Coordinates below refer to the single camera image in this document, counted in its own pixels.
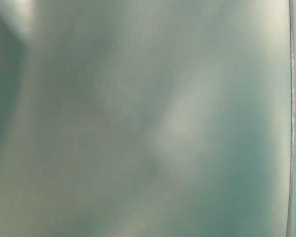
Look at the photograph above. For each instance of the black aluminium frame rail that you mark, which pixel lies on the black aluminium frame rail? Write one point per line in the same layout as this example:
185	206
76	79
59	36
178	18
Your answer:
293	107

